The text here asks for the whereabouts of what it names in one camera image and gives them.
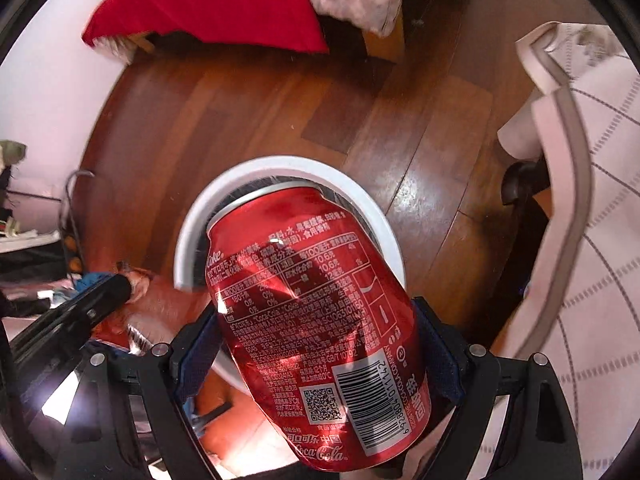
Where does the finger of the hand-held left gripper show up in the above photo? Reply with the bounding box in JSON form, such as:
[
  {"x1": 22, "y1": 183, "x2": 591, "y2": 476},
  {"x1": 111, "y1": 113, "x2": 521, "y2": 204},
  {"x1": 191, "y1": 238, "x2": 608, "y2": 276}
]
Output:
[
  {"x1": 7, "y1": 305, "x2": 108, "y2": 362},
  {"x1": 50, "y1": 274, "x2": 134, "y2": 322}
]

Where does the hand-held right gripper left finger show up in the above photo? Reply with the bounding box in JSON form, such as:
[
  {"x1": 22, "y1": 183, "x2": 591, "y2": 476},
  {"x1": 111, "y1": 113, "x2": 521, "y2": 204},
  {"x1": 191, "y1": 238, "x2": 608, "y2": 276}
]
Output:
[{"x1": 65, "y1": 306, "x2": 222, "y2": 480}]

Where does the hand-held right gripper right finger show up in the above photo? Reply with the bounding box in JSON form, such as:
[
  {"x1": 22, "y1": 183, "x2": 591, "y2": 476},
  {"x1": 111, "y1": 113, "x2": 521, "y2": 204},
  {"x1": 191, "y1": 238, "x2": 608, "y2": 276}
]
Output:
[{"x1": 410, "y1": 296, "x2": 583, "y2": 480}]

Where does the red soda can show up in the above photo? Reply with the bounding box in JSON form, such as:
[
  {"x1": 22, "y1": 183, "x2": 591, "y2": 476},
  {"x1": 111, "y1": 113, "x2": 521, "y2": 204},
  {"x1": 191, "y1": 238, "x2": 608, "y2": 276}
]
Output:
[{"x1": 206, "y1": 184, "x2": 432, "y2": 472}]

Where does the white round waste bin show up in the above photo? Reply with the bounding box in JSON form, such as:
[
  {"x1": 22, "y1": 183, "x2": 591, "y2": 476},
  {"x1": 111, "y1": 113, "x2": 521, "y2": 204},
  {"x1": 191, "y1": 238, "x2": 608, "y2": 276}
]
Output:
[{"x1": 174, "y1": 156, "x2": 408, "y2": 392}]

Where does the blue cloth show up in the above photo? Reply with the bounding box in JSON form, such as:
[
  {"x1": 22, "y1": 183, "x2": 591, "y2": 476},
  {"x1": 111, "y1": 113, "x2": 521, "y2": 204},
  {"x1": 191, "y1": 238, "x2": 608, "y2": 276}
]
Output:
[{"x1": 75, "y1": 272, "x2": 118, "y2": 293}]

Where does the grey green cloth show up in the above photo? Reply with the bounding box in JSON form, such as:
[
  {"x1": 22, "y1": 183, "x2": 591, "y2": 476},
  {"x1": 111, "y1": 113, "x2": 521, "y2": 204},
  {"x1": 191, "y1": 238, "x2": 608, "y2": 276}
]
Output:
[{"x1": 0, "y1": 141, "x2": 27, "y2": 166}]

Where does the white checked tablecloth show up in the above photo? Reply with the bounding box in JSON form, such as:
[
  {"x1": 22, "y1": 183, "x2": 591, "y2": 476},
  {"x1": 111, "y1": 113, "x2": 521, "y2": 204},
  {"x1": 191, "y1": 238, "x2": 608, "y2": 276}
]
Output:
[{"x1": 496, "y1": 21, "x2": 640, "y2": 480}]

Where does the red blanket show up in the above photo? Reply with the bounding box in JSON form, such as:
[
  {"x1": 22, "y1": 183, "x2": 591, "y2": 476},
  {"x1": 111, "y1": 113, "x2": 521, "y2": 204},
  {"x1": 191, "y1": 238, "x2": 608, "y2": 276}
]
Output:
[{"x1": 81, "y1": 0, "x2": 331, "y2": 54}]

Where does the black wire rack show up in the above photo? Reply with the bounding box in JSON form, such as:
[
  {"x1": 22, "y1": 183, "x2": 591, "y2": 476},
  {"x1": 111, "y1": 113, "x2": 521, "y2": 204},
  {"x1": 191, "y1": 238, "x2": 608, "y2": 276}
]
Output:
[{"x1": 59, "y1": 169, "x2": 97, "y2": 273}]

